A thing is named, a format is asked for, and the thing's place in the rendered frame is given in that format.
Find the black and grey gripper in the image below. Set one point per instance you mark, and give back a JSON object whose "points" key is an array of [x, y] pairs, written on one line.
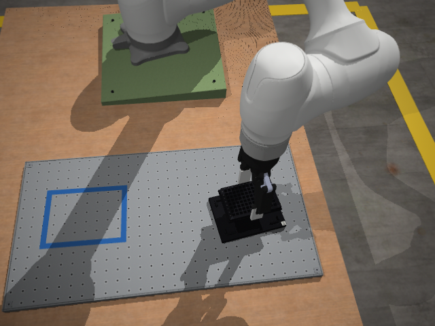
{"points": [[259, 172]]}

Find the blue tape rectangle outline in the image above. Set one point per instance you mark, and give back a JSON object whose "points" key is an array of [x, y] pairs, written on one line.
{"points": [[44, 245]]}

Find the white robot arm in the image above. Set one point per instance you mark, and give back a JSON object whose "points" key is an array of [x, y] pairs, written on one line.
{"points": [[285, 87]]}

